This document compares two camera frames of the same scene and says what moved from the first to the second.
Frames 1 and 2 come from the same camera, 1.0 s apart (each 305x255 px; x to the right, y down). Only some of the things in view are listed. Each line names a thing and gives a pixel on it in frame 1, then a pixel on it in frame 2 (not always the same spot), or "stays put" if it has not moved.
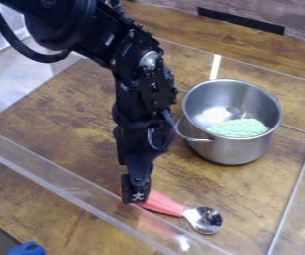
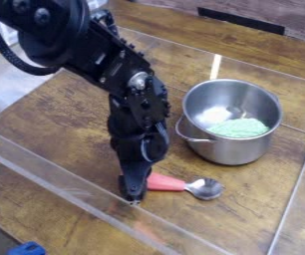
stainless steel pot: (227, 121) stays put
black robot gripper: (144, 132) stays put
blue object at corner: (28, 248) stays put
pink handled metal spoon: (204, 219) to (206, 187)
